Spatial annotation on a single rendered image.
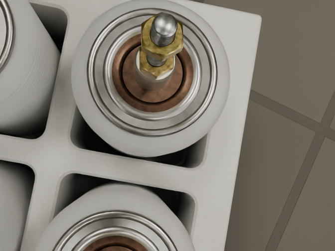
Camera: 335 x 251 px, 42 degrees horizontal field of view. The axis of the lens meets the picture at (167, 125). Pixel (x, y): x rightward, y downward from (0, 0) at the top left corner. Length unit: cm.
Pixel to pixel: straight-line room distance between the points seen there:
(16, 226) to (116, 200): 9
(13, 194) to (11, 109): 6
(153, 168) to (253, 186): 22
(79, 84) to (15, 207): 11
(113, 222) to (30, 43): 11
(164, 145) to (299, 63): 33
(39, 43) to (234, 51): 15
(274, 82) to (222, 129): 22
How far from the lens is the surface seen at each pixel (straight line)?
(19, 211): 33
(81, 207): 26
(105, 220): 25
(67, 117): 33
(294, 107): 54
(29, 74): 28
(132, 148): 26
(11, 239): 31
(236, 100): 34
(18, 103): 30
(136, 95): 25
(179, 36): 18
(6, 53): 26
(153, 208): 26
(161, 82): 23
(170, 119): 25
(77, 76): 26
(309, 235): 55
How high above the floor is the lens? 50
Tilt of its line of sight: 83 degrees down
